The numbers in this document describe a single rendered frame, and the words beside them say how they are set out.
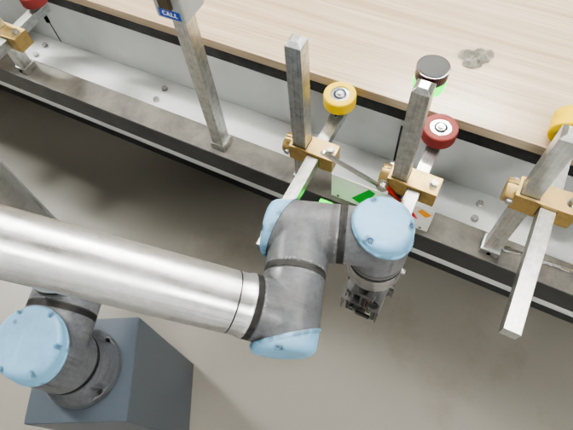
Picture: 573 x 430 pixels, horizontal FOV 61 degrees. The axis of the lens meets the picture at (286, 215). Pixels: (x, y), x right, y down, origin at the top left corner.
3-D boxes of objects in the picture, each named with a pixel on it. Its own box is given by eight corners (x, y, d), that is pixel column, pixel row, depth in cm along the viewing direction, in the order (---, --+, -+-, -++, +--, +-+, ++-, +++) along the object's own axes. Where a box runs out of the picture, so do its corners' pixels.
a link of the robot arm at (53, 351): (21, 390, 109) (-29, 375, 93) (49, 316, 116) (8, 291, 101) (84, 399, 107) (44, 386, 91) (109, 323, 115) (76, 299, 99)
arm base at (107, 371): (115, 408, 115) (98, 402, 106) (37, 410, 116) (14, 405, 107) (126, 328, 124) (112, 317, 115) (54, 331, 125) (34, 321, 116)
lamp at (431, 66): (421, 154, 103) (443, 82, 84) (396, 146, 105) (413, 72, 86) (430, 134, 105) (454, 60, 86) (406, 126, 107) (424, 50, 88)
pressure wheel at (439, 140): (442, 172, 117) (453, 144, 107) (410, 161, 119) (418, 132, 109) (452, 148, 120) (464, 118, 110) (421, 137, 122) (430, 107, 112)
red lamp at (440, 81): (442, 91, 86) (444, 83, 84) (409, 82, 88) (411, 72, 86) (452, 69, 89) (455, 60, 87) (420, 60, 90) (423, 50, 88)
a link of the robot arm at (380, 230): (350, 188, 70) (420, 194, 69) (345, 228, 81) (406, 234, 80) (344, 246, 66) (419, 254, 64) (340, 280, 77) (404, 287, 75)
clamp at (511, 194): (565, 231, 94) (577, 219, 90) (495, 206, 98) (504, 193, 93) (572, 206, 97) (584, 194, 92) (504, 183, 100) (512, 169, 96)
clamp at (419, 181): (431, 207, 110) (436, 196, 105) (376, 186, 114) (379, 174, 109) (440, 188, 112) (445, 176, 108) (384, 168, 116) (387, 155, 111)
